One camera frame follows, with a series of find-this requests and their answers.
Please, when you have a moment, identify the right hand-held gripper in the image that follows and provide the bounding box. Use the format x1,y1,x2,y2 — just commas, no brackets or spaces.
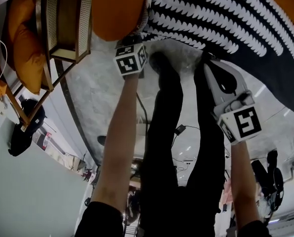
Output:
203,59,263,145

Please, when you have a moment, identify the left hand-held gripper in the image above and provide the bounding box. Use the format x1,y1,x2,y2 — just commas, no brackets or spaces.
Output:
113,35,148,78

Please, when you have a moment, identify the orange sofa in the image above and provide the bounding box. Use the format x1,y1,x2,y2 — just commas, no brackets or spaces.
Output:
90,0,149,42

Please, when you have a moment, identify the black white patterned blanket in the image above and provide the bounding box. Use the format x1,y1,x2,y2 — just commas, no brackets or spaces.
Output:
136,0,294,119

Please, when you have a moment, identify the person's left forearm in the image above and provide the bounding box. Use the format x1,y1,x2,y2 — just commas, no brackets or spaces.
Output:
90,72,140,215

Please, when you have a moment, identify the person's right forearm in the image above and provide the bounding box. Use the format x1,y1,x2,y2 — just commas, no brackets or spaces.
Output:
229,139,261,229

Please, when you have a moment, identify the person's left black shoe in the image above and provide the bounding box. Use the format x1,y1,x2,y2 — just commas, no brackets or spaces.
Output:
148,51,172,72

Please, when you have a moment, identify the black power adapter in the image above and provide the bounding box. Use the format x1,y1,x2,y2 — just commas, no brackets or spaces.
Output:
173,123,187,136

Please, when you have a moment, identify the wooden rattan chair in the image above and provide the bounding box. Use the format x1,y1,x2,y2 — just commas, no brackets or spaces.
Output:
0,0,92,132

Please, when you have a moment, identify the person's black clothing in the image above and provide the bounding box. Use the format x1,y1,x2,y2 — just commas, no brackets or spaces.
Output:
74,52,271,237

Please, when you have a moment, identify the plump orange cushion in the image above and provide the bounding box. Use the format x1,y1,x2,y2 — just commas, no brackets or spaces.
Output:
6,0,51,95

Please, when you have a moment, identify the pink cloth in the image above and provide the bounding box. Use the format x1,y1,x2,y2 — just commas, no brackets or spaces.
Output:
222,178,234,202

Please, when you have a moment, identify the white cloth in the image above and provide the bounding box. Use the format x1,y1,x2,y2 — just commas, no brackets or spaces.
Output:
0,94,21,126

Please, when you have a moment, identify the black backpack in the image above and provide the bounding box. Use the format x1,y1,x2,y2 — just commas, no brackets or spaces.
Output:
7,98,48,158

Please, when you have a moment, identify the black floor cable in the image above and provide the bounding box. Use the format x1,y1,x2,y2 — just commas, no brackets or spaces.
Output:
135,92,148,123

